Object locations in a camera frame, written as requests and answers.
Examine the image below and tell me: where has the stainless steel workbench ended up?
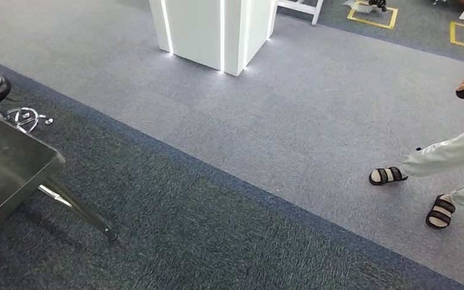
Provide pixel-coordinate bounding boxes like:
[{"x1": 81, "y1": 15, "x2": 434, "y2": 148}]
[{"x1": 0, "y1": 105, "x2": 118, "y2": 243}]

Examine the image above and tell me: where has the white pillar with light strips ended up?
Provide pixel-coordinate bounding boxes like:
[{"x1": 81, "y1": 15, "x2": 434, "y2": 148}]
[{"x1": 149, "y1": 0, "x2": 280, "y2": 77}]

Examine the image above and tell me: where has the person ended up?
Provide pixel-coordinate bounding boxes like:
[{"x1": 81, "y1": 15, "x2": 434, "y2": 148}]
[{"x1": 368, "y1": 68, "x2": 464, "y2": 230}]

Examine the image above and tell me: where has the white furniture frame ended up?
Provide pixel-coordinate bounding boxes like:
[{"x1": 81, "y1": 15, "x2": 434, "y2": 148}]
[{"x1": 275, "y1": 0, "x2": 326, "y2": 28}]

